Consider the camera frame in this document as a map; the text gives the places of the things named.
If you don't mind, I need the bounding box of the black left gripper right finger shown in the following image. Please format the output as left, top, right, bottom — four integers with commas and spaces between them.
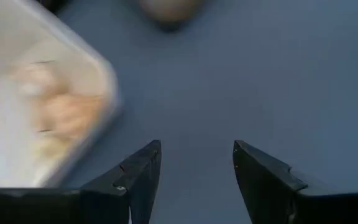
232, 139, 358, 224

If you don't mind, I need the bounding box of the white garlic bulb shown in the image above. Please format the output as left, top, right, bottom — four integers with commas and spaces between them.
137, 0, 207, 31
39, 93, 108, 139
11, 60, 71, 97

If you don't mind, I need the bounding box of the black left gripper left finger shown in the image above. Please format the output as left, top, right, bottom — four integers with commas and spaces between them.
0, 139, 162, 224

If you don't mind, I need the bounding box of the white plastic basket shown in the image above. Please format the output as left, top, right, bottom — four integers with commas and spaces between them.
0, 0, 122, 189

